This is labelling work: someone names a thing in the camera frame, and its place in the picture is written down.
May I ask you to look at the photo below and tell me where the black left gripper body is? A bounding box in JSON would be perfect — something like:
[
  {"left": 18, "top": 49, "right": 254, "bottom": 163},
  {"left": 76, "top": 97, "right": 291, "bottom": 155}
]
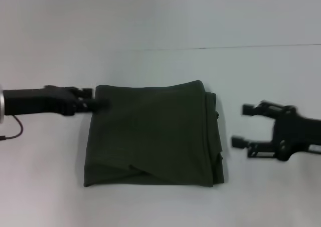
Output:
[{"left": 4, "top": 86, "right": 81, "bottom": 117}]

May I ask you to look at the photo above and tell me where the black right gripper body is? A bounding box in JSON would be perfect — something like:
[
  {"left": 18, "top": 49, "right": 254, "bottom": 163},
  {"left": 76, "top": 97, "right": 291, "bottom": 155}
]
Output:
[{"left": 272, "top": 106, "right": 321, "bottom": 162}]

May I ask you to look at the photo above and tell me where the dark green FREE t-shirt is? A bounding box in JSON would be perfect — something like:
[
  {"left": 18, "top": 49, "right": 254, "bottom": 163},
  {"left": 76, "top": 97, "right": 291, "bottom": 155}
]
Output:
[{"left": 83, "top": 80, "right": 225, "bottom": 188}]

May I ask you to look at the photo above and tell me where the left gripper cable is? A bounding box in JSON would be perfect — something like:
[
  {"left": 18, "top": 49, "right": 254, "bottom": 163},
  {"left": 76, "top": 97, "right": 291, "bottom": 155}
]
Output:
[{"left": 0, "top": 115, "right": 24, "bottom": 141}]

